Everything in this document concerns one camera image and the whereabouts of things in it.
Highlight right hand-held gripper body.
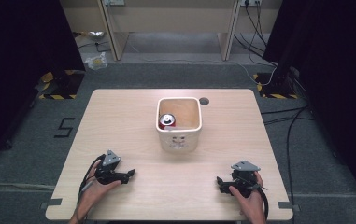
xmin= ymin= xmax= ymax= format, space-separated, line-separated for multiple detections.
xmin=227 ymin=160 xmax=263 ymax=198

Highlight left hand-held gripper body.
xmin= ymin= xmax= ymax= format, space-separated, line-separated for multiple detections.
xmin=94 ymin=149 xmax=128 ymax=186

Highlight white square bin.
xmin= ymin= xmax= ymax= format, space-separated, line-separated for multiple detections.
xmin=155 ymin=96 xmax=204 ymax=153

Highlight red soda can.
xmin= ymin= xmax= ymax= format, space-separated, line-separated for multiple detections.
xmin=158 ymin=113 xmax=178 ymax=131

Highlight person's left hand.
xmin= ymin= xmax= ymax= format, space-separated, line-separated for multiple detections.
xmin=80 ymin=161 xmax=123 ymax=210

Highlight person's right hand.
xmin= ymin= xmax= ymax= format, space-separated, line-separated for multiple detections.
xmin=228 ymin=171 xmax=266 ymax=217

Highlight grey tape strip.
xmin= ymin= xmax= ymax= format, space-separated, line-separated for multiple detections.
xmin=277 ymin=201 xmax=301 ymax=214
xmin=39 ymin=198 xmax=64 ymax=210

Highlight stand base with hazard tape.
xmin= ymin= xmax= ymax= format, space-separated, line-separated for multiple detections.
xmin=38 ymin=69 xmax=86 ymax=101
xmin=253 ymin=72 xmax=300 ymax=100

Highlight crumpled clear plastic bag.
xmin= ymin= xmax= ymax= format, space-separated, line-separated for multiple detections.
xmin=84 ymin=51 xmax=108 ymax=72

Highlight crumpled silver foil wrapper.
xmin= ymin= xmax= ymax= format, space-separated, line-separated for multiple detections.
xmin=86 ymin=30 xmax=106 ymax=42

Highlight black curtain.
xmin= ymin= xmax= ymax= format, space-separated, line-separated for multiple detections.
xmin=0 ymin=0 xmax=86 ymax=166
xmin=262 ymin=0 xmax=356 ymax=213

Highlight white power strip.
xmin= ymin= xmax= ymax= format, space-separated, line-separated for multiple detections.
xmin=103 ymin=0 xmax=126 ymax=7

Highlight left hand-held gripper black cable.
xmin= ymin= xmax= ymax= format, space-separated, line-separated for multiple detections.
xmin=77 ymin=154 xmax=107 ymax=204

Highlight hand-held gripper black cable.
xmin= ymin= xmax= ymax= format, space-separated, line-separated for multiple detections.
xmin=253 ymin=182 xmax=271 ymax=222
xmin=77 ymin=154 xmax=107 ymax=204

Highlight right hand-held gripper black cable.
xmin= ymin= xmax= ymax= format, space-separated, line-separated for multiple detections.
xmin=253 ymin=182 xmax=271 ymax=222

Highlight black floor cables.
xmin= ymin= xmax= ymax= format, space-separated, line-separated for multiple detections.
xmin=260 ymin=105 xmax=316 ymax=224

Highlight thin white floor cable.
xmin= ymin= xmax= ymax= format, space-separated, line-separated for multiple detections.
xmin=125 ymin=40 xmax=278 ymax=87

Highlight thin black cable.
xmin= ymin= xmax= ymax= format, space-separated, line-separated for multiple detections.
xmin=77 ymin=39 xmax=112 ymax=53

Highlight black wall socket cables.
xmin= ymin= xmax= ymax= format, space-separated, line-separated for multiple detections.
xmin=233 ymin=0 xmax=280 ymax=68

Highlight white wall socket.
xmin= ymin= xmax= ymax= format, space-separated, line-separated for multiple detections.
xmin=239 ymin=0 xmax=263 ymax=7

